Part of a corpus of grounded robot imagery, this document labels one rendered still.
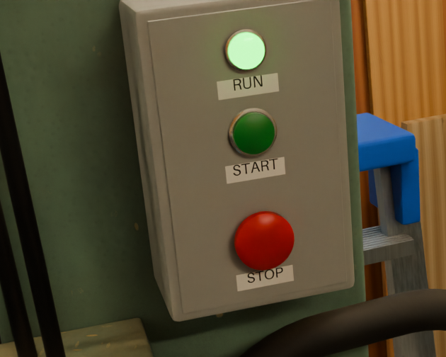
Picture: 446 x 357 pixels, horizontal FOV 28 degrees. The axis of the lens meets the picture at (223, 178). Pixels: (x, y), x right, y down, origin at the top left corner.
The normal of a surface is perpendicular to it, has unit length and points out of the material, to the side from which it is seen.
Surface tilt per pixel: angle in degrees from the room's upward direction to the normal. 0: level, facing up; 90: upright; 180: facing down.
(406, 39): 87
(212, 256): 90
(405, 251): 90
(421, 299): 30
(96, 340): 0
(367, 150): 90
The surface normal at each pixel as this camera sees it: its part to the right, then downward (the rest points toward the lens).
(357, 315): 0.03, -0.68
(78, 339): -0.10, -0.95
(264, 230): 0.20, 0.13
